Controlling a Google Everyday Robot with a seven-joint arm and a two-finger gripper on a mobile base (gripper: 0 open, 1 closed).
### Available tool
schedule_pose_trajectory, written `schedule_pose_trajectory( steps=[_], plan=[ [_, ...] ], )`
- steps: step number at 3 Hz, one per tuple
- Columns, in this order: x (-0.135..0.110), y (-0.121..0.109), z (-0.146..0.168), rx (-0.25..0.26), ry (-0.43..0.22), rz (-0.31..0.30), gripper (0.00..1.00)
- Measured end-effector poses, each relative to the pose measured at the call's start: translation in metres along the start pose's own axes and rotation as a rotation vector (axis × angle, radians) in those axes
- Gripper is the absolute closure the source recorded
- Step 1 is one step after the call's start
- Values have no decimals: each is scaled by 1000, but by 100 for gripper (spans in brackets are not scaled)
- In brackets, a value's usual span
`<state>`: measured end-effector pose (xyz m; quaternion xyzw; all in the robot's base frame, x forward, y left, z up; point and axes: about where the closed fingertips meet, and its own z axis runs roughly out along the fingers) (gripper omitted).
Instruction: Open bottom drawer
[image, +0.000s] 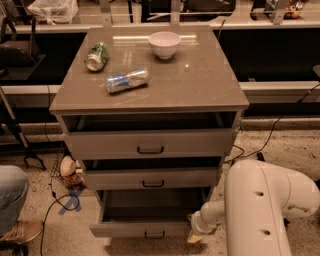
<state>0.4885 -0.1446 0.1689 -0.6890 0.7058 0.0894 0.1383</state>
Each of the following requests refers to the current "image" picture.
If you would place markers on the white bowl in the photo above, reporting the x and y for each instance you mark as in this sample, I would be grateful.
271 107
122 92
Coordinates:
164 44

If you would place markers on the brown shoe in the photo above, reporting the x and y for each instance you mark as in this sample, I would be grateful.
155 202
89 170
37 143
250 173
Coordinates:
23 232

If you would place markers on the grey drawer cabinet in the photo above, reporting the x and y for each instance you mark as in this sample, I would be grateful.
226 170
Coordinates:
194 89

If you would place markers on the person's leg in jeans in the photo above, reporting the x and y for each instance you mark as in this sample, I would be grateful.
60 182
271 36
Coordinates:
14 186

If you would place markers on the blue silver soda can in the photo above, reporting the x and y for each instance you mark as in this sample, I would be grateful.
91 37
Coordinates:
129 80

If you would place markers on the blue tape cross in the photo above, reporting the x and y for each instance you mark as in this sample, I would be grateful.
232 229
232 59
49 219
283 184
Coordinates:
71 201

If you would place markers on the white plastic bag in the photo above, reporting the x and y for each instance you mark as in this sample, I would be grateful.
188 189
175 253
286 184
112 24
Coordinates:
54 11

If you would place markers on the black tripod leg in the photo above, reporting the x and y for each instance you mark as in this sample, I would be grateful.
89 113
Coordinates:
15 129

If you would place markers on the black chair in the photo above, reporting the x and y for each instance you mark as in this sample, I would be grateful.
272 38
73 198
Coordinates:
18 58

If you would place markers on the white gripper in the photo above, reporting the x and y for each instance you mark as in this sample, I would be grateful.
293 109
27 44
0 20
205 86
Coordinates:
199 224

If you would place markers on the grey drawer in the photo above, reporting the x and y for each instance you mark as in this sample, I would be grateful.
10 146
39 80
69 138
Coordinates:
150 144
149 213
152 178

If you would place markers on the green crushed soda can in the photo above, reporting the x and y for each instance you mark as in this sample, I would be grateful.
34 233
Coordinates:
97 57

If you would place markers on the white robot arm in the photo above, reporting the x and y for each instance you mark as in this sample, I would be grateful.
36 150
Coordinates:
258 197

